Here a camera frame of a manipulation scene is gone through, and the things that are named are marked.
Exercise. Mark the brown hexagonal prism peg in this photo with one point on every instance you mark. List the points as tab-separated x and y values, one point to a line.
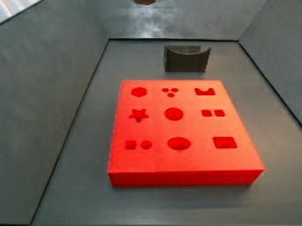
144	2

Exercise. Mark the red shape-sorting block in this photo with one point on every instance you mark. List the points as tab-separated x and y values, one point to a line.
179	136

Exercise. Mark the black curved peg holder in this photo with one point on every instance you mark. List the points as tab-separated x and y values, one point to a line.
186	58

